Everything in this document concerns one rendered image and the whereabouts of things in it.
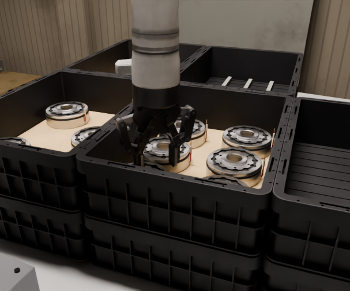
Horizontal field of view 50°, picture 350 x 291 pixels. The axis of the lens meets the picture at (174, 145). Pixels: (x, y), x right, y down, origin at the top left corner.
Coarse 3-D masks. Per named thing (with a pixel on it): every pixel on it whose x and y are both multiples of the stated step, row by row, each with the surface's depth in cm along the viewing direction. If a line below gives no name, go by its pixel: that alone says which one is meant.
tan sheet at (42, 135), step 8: (96, 112) 100; (96, 120) 95; (104, 120) 95; (32, 128) 91; (40, 128) 91; (48, 128) 91; (72, 128) 91; (80, 128) 91; (24, 136) 87; (32, 136) 87; (40, 136) 87; (48, 136) 87; (56, 136) 87; (64, 136) 87; (32, 144) 83; (40, 144) 83; (48, 144) 83; (56, 144) 83; (64, 144) 83
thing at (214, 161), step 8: (216, 152) 73; (224, 152) 73; (240, 152) 73; (248, 152) 73; (208, 160) 71; (216, 160) 71; (248, 160) 71; (256, 160) 71; (216, 168) 68; (224, 168) 69; (232, 168) 68; (240, 168) 68; (248, 168) 69; (256, 168) 68; (232, 176) 67; (240, 176) 67
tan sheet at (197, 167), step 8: (208, 136) 87; (216, 136) 87; (208, 144) 83; (216, 144) 83; (192, 152) 80; (200, 152) 80; (208, 152) 80; (192, 160) 77; (200, 160) 77; (192, 168) 74; (200, 168) 74; (264, 168) 74; (200, 176) 72; (256, 184) 69
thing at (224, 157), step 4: (228, 152) 72; (232, 152) 72; (236, 152) 72; (224, 156) 71; (228, 156) 72; (236, 156) 72; (240, 156) 71; (244, 156) 71; (224, 160) 70; (228, 160) 70; (244, 160) 70; (228, 164) 69; (232, 164) 69; (236, 164) 69; (240, 164) 69; (244, 164) 69
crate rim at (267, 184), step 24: (264, 96) 83; (288, 96) 82; (288, 120) 72; (96, 144) 62; (96, 168) 57; (120, 168) 55; (144, 168) 55; (192, 192) 53; (216, 192) 51; (240, 192) 50; (264, 192) 50
